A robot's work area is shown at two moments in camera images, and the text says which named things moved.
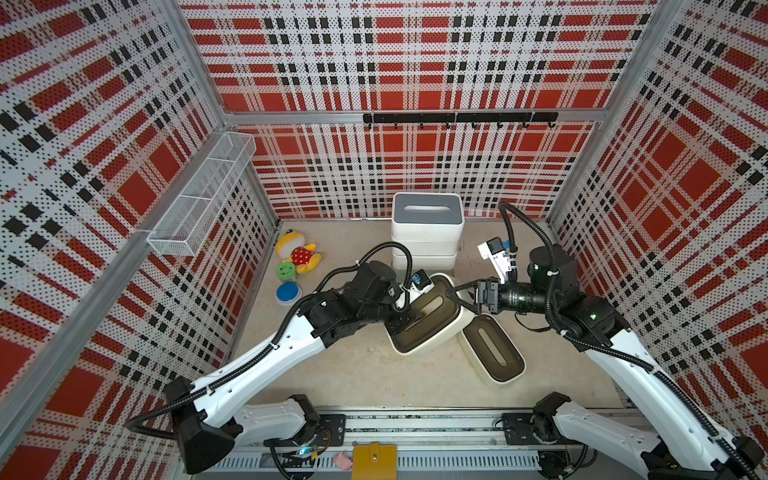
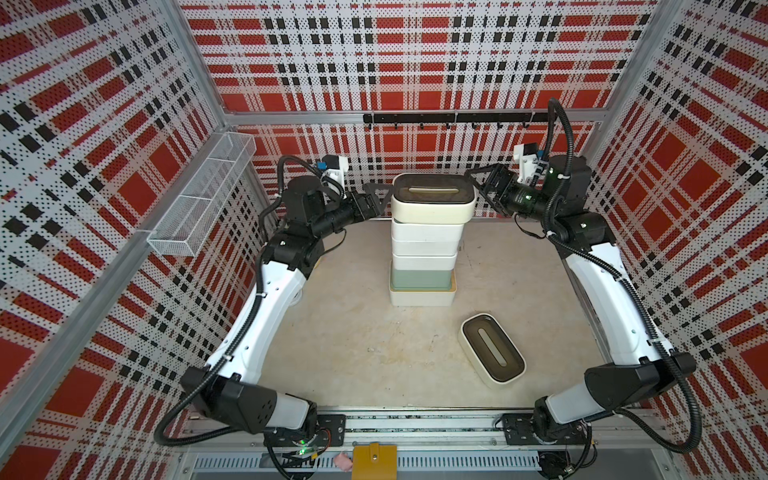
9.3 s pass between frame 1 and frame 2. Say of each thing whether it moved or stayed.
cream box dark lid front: stayed
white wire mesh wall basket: stayed
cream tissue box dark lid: moved
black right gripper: moved
